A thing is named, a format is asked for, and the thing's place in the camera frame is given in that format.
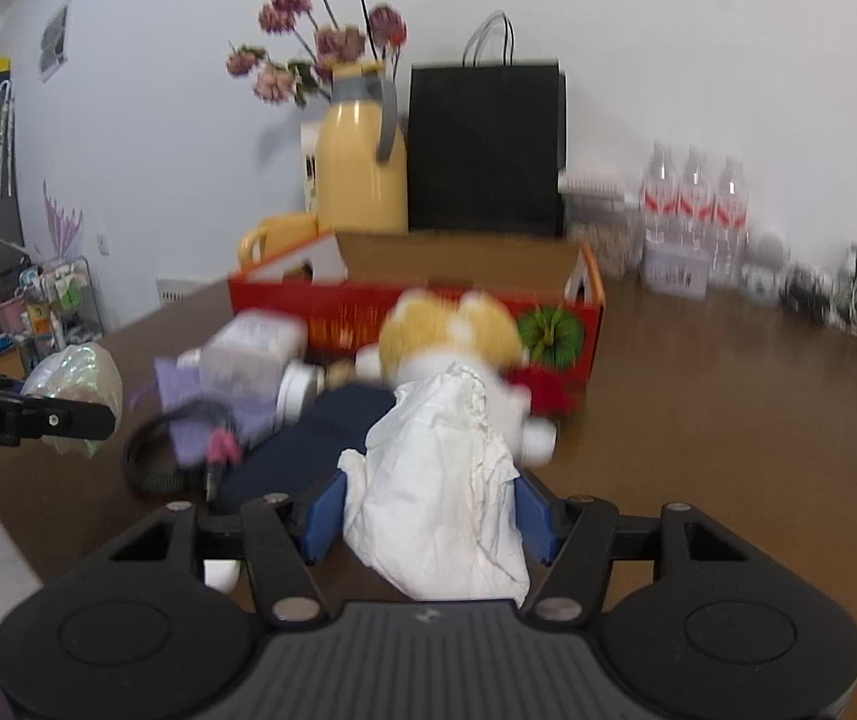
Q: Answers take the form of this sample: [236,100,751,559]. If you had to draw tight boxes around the dark navy pouch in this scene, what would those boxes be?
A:
[214,382,396,514]

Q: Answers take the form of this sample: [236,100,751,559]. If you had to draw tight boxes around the iridescent plastic ball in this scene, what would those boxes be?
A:
[22,343,124,429]

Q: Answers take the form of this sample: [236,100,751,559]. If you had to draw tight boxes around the purple knitted cloth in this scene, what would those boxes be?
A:
[126,358,275,472]

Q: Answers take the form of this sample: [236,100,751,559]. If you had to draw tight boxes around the white tissue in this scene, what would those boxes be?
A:
[337,367,531,605]

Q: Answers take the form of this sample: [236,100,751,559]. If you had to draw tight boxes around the black strap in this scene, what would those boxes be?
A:
[122,400,246,503]

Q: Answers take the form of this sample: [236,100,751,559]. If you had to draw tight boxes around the yellow white hamster plush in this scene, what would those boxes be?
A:
[355,289,557,468]

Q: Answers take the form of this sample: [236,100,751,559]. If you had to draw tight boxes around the red orange cardboard box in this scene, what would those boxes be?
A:
[228,232,606,419]

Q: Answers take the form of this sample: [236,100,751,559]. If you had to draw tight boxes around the white bottle cap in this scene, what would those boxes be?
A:
[204,559,241,595]

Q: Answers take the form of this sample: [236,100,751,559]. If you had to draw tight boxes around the yellow ceramic mug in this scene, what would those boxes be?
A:
[236,213,318,270]

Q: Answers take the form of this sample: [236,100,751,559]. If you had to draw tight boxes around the small white robot figure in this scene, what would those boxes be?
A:
[739,232,791,305]

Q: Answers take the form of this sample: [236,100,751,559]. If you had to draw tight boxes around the right water bottle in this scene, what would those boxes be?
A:
[709,158,748,286]

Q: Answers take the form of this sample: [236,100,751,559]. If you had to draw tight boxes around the water bottle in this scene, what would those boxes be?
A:
[709,158,748,286]
[677,146,713,249]
[640,142,677,244]

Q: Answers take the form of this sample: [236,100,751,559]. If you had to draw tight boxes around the clear seed storage container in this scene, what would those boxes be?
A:
[558,171,643,278]

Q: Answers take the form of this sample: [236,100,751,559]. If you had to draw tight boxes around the left water bottle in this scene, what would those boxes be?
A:
[640,142,677,244]

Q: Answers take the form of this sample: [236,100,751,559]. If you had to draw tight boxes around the middle water bottle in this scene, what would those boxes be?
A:
[677,146,713,249]

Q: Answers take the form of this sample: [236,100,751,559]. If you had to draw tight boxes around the yellow thermos jug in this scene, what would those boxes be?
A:
[316,60,408,234]

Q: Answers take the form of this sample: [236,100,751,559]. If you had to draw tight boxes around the black paper bag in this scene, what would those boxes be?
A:
[407,11,567,238]

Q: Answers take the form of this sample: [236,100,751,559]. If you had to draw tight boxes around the dried pink rose bouquet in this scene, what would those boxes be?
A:
[225,0,408,107]

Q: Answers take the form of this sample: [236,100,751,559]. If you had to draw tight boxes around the wire storage rack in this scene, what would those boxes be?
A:
[0,257,104,371]

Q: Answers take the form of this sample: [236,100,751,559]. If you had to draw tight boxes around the tangled cable pile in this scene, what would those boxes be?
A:
[783,242,857,338]

